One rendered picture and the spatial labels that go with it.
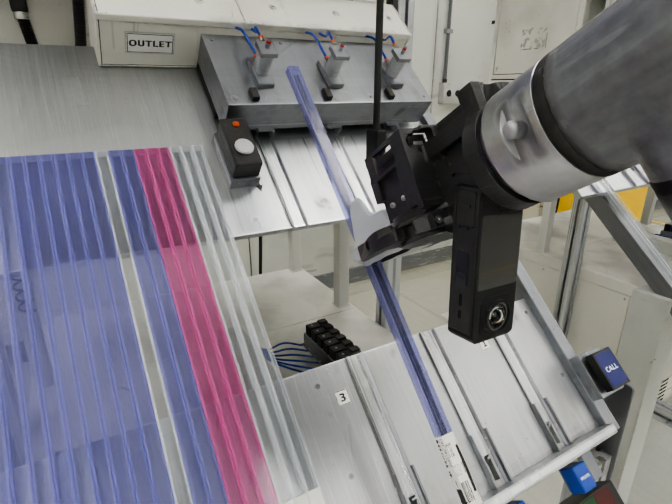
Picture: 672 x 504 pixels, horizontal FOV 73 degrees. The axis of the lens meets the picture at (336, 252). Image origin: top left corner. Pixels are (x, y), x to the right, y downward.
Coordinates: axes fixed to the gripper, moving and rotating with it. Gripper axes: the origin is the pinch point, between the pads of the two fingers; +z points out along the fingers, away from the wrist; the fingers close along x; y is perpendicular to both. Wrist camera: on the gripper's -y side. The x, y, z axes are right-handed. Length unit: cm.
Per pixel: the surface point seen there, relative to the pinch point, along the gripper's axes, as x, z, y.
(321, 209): -4.2, 14.9, 10.4
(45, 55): 25, 22, 38
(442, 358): -11.6, 9.0, -12.8
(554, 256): -108, 61, -4
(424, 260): -174, 205, 20
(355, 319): -28, 58, -5
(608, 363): -32.5, 2.4, -19.9
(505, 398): -17.8, 7.2, -19.8
